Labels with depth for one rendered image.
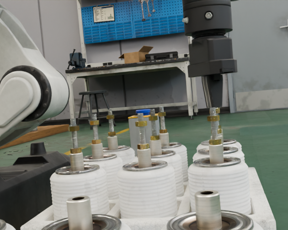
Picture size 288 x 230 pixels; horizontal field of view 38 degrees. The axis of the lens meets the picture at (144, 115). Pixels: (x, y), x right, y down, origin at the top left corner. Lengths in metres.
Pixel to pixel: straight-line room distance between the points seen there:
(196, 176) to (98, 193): 0.17
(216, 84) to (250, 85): 5.00
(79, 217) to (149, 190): 0.28
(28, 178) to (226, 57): 0.63
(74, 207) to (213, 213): 0.12
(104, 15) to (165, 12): 0.87
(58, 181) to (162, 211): 0.17
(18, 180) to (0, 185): 0.07
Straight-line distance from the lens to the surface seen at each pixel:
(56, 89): 1.09
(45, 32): 6.49
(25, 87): 1.04
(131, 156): 0.92
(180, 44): 5.86
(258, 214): 0.65
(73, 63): 5.28
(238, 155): 0.77
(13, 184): 1.08
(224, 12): 0.77
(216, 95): 0.78
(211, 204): 0.37
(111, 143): 0.94
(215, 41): 0.75
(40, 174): 1.19
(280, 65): 5.80
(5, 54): 1.13
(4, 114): 1.07
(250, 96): 5.77
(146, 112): 1.09
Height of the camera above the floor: 0.37
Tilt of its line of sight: 3 degrees down
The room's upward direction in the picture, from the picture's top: 5 degrees counter-clockwise
